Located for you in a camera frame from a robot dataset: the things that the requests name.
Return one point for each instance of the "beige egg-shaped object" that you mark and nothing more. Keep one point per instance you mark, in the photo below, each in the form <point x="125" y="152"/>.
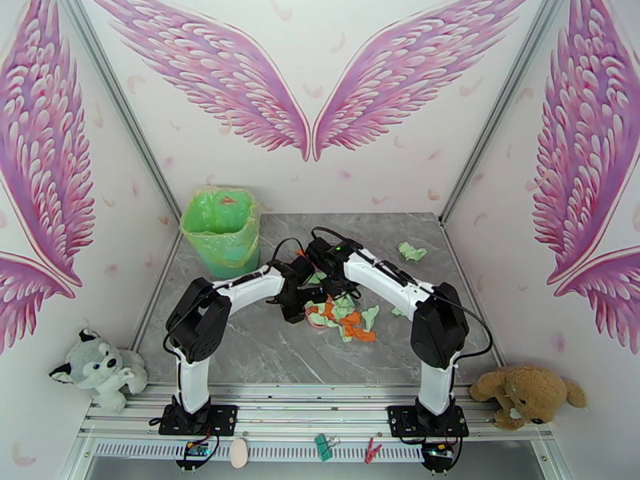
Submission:
<point x="238" y="452"/>

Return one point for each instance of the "aluminium mounting rail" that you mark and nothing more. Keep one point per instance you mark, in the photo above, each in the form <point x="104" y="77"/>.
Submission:
<point x="310" y="411"/>

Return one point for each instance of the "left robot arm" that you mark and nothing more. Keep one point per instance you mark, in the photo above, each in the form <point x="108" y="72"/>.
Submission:
<point x="195" y="333"/>

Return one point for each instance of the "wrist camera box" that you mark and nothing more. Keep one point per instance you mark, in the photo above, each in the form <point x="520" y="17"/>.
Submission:
<point x="303" y="269"/>
<point x="317" y="251"/>

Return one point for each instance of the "green trash bin with bag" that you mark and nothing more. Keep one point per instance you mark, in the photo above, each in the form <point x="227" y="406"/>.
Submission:
<point x="220" y="243"/>

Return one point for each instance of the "red clip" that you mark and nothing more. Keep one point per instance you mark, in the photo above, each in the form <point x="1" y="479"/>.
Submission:
<point x="371" y="449"/>

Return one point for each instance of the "aluminium frame post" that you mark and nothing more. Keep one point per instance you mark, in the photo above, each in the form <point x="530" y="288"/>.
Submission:
<point x="500" y="118"/>
<point x="120" y="103"/>

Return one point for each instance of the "left circuit board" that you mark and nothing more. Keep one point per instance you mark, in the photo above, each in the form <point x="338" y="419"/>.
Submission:
<point x="195" y="449"/>

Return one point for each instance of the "green binder clip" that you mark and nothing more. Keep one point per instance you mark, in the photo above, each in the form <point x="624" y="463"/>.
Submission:
<point x="324" y="446"/>

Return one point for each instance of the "brown bear plush toy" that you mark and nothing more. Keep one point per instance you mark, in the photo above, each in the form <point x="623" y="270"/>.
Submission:
<point x="530" y="393"/>

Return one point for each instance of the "circuit board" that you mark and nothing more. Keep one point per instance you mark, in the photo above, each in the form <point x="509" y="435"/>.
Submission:
<point x="439" y="451"/>
<point x="195" y="449"/>

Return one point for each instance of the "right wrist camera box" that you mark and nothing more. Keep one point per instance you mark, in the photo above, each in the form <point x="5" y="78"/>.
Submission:
<point x="317" y="251"/>

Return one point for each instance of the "pink plastic dustpan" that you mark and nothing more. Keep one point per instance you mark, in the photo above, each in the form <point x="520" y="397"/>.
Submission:
<point x="316" y="322"/>

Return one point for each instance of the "right circuit board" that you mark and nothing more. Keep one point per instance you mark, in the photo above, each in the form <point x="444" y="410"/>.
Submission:
<point x="439" y="451"/>

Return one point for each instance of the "green paper scrap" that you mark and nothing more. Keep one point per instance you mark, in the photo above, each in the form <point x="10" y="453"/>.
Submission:
<point x="314" y="309"/>
<point x="398" y="311"/>
<point x="316" y="278"/>
<point x="345" y="306"/>
<point x="412" y="251"/>
<point x="370" y="317"/>
<point x="347" y="337"/>

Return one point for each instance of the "white perforated strip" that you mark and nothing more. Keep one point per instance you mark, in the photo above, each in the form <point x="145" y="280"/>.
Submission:
<point x="280" y="449"/>

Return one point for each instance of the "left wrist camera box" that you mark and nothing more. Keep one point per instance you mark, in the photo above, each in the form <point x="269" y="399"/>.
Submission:
<point x="303" y="269"/>

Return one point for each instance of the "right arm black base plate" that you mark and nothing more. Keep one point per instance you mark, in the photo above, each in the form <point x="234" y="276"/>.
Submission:
<point x="400" y="418"/>

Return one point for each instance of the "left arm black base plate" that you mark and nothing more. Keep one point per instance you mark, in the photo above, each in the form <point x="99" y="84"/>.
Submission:
<point x="225" y="418"/>

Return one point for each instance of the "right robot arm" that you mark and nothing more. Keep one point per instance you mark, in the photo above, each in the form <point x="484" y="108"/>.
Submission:
<point x="440" y="333"/>

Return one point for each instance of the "grey husky plush toy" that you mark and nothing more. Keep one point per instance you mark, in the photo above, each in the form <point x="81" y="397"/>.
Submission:
<point x="100" y="368"/>

